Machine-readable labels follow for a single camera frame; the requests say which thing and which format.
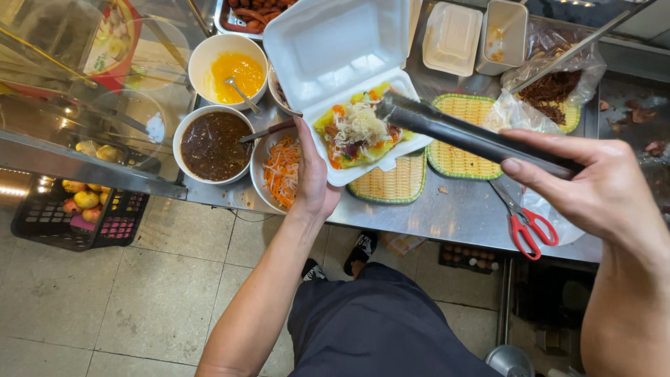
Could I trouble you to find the person's left hand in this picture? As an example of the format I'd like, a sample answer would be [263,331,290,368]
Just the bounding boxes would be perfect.
[290,116,344,222]

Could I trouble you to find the person's right hand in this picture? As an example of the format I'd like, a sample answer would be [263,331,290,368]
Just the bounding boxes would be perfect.
[499,128,670,253]

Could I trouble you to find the white foam clamshell box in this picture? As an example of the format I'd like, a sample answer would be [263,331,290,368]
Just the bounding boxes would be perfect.
[262,0,435,188]

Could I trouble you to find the black tongs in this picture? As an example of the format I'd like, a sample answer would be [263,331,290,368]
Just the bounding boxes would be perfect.
[374,91,585,182]

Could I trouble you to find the pickled carrot shreds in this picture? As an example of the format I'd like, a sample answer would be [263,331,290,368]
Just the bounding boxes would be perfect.
[263,136,302,210]

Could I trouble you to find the white bowl of carrot shreds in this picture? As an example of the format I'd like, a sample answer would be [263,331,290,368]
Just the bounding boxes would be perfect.
[250,127,310,215]

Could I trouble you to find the sticky rice with toppings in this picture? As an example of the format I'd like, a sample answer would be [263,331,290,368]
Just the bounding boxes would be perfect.
[312,82,417,171]

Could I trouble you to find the black white sandal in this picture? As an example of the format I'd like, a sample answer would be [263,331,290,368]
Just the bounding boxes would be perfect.
[301,258,329,283]
[343,231,379,277]

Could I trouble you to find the meat scraps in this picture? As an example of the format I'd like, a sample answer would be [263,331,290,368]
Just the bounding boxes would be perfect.
[599,98,670,159]

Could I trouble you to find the small white bowl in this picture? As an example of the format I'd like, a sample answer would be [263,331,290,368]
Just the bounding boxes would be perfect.
[267,65,304,118]

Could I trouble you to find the paper packet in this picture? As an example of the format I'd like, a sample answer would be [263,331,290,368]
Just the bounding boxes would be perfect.
[385,232,428,258]

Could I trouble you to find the white bowl of brown sauce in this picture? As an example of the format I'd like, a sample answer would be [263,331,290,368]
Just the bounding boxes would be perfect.
[172,105,257,185]

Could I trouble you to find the metal spoon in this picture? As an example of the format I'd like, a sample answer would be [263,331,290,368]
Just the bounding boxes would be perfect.
[224,77,262,115]

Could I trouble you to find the plastic bag of shredded meat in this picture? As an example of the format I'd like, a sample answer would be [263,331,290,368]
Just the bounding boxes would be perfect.
[501,21,608,127]

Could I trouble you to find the clear empty plastic bag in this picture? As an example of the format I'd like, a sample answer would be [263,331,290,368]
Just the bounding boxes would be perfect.
[482,89,587,247]

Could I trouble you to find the tray of eggs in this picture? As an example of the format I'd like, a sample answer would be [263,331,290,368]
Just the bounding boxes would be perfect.
[438,242,501,275]

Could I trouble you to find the person's dark shorts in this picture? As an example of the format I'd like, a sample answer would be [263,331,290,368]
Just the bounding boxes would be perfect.
[287,262,503,377]

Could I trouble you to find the metal bar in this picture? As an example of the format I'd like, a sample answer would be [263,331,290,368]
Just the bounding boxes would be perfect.
[510,0,658,96]

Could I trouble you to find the white bowl of yellow sauce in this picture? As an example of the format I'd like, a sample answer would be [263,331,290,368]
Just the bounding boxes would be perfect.
[187,33,269,111]

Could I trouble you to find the metal tray of sausages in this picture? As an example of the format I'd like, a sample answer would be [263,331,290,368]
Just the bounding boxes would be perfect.
[214,0,300,42]

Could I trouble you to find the metal pot lid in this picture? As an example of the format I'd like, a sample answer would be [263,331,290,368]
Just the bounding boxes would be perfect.
[484,345,536,377]

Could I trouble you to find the white rectangular container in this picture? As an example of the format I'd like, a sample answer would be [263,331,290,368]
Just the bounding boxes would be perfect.
[475,0,529,76]

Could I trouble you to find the closed white foam box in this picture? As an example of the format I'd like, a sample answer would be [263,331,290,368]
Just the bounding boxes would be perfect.
[422,1,484,77]

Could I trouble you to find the red food poster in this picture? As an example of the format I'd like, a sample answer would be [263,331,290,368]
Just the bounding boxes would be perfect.
[83,0,143,91]

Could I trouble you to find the glass display case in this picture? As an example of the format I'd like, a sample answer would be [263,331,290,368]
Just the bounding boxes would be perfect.
[0,0,218,201]

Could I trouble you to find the black plastic crate of fruit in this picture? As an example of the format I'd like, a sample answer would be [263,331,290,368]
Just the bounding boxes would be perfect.
[10,173,151,252]

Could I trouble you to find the brown-handled spoon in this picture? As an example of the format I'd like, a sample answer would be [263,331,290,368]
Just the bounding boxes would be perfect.
[239,118,297,145]

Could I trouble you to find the red-handled scissors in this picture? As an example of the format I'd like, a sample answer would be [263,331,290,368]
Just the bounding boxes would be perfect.
[488,178,560,261]

